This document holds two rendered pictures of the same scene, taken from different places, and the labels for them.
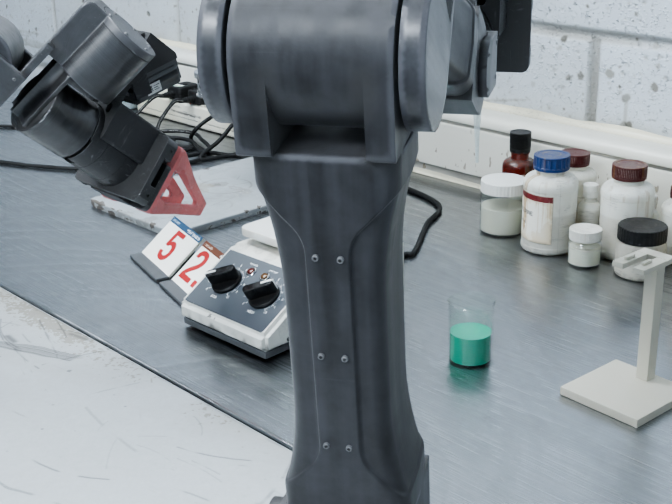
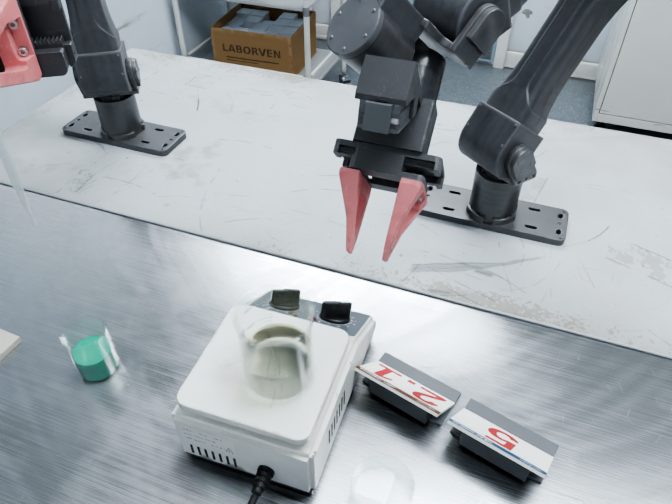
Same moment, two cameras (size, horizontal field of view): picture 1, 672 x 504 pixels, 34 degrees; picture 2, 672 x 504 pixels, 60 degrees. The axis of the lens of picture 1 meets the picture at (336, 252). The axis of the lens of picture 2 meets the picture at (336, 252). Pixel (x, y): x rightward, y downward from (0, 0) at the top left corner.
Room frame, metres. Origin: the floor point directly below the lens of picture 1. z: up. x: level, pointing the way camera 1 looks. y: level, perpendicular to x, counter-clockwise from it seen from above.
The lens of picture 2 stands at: (1.37, -0.07, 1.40)
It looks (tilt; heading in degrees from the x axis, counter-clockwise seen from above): 42 degrees down; 153
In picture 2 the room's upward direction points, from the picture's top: straight up
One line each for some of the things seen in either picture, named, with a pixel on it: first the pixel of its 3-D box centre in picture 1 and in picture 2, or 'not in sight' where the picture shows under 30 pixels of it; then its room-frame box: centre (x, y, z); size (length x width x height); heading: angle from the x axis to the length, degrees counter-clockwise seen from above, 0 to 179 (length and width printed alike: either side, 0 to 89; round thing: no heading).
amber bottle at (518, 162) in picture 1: (519, 173); not in sight; (1.34, -0.24, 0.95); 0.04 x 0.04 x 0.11
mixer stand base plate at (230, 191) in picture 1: (220, 192); not in sight; (1.44, 0.16, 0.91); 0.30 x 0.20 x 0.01; 133
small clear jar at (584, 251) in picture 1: (584, 245); not in sight; (1.16, -0.28, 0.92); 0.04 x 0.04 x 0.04
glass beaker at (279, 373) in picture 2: not in sight; (280, 345); (1.08, 0.03, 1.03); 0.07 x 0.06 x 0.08; 98
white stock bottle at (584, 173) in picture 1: (572, 191); not in sight; (1.28, -0.29, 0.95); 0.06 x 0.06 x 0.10
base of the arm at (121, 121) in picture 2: not in sight; (118, 113); (0.46, 0.00, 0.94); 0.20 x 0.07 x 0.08; 43
